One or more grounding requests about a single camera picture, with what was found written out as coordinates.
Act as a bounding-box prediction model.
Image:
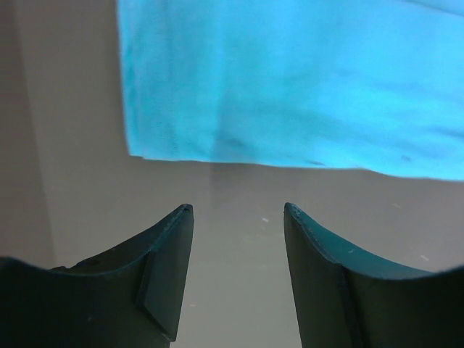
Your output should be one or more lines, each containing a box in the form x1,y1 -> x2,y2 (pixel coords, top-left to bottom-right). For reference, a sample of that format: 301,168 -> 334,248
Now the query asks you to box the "light blue t shirt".
117,1 -> 463,181

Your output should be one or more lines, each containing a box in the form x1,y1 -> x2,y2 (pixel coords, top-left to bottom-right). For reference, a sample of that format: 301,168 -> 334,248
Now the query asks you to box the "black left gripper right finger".
283,203 -> 463,347

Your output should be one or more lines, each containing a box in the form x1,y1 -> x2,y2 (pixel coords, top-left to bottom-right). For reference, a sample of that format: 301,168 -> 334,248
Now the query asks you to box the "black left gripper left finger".
1,204 -> 194,347

